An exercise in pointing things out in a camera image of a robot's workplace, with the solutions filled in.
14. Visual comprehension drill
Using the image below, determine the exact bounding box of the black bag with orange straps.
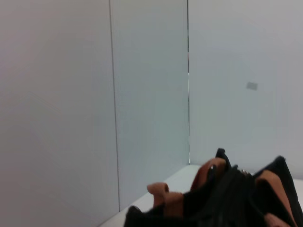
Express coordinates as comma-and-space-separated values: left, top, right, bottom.
124, 148, 303, 227

